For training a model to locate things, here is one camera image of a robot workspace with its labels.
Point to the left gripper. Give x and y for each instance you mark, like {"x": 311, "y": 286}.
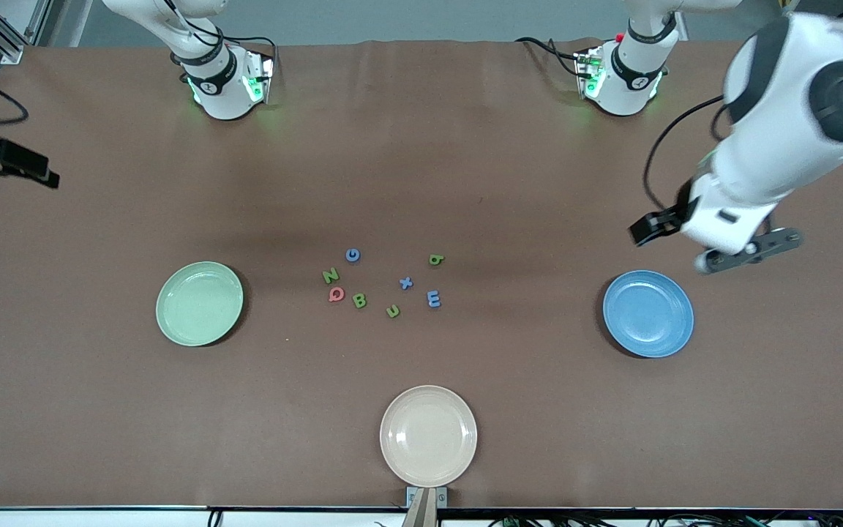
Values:
{"x": 674, "y": 217}

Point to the green letter b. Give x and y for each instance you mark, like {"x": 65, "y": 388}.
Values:
{"x": 436, "y": 259}
{"x": 359, "y": 300}

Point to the blue letter m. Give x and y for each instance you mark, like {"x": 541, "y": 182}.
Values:
{"x": 433, "y": 298}

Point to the blue letter x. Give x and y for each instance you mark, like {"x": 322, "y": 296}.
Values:
{"x": 406, "y": 282}

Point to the green letter u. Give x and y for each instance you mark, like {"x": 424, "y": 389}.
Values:
{"x": 392, "y": 312}

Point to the green letter N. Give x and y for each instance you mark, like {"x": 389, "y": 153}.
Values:
{"x": 330, "y": 276}

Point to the blue letter G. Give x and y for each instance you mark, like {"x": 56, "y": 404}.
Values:
{"x": 353, "y": 255}

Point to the red letter Q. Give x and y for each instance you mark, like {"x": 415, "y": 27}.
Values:
{"x": 336, "y": 294}

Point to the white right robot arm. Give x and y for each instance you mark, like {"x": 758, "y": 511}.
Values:
{"x": 224, "y": 95}

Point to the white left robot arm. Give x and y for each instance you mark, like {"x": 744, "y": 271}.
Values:
{"x": 780, "y": 95}

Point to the blue plate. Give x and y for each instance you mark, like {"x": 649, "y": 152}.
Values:
{"x": 648, "y": 315}

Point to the green plate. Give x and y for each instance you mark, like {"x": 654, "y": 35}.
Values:
{"x": 198, "y": 307}

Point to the brown table mat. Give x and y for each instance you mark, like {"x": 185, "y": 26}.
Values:
{"x": 99, "y": 402}

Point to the beige plate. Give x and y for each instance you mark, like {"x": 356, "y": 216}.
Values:
{"x": 429, "y": 436}

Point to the grey mount bracket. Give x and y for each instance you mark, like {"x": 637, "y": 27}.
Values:
{"x": 441, "y": 498}

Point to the beige camera pole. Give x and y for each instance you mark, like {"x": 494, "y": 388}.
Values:
{"x": 421, "y": 512}

